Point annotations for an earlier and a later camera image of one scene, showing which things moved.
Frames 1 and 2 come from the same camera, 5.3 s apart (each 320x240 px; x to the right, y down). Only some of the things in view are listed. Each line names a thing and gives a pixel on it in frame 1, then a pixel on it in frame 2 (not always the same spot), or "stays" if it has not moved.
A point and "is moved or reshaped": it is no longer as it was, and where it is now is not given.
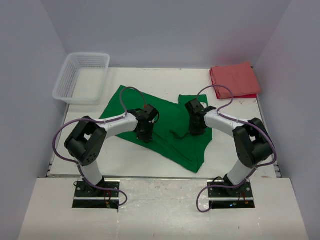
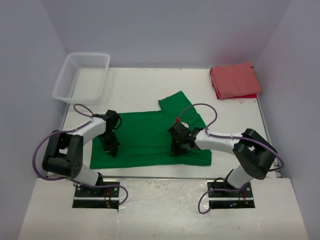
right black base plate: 240,197 stays
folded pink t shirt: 240,77 stays
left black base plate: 86,196 stays
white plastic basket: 81,79 stays
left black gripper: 146,138 -> 112,148
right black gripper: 194,131 -> 175,151
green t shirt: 172,132 is moved or reshaped
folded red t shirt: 249,96 stays
